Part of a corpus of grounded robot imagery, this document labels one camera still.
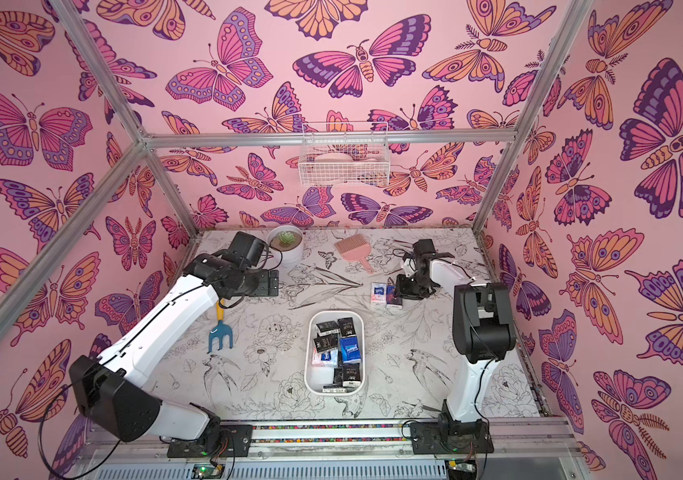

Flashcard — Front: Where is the dark blue tissue pack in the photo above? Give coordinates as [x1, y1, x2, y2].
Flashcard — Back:
[385, 285, 403, 310]

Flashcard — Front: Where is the pink blue floral tissue pack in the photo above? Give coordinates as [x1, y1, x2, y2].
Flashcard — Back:
[371, 282, 387, 306]

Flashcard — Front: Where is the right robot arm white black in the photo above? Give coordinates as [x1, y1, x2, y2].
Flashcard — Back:
[395, 239, 517, 431]

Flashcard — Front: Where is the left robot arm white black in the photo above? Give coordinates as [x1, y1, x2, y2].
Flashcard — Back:
[70, 231, 279, 453]

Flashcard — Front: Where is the white oval storage box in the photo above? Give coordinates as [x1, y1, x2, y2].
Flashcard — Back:
[304, 310, 367, 397]

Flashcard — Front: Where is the white pot with succulent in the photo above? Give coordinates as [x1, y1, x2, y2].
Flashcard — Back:
[267, 225, 305, 271]

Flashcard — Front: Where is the pink dustpan brush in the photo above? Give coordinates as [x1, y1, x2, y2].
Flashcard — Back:
[334, 233, 375, 274]

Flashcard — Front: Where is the black sachet top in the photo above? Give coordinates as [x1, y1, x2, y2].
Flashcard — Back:
[337, 317, 357, 338]

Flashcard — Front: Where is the black sachet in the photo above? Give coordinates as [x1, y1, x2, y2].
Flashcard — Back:
[341, 363, 363, 388]
[315, 320, 341, 337]
[337, 317, 357, 338]

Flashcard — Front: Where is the black sachet bottom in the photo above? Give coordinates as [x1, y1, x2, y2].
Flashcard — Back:
[341, 363, 363, 388]

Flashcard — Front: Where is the blue garden fork yellow handle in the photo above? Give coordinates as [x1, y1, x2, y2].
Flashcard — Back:
[208, 302, 234, 354]

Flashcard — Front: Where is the white wire wall basket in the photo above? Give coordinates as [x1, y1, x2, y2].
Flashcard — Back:
[296, 121, 391, 188]

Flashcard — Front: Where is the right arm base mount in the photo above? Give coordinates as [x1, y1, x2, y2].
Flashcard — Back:
[401, 419, 495, 455]

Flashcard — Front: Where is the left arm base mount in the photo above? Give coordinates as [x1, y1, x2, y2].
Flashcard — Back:
[167, 424, 254, 459]

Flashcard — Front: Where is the aluminium rail front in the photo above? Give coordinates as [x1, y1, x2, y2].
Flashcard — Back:
[76, 416, 583, 463]

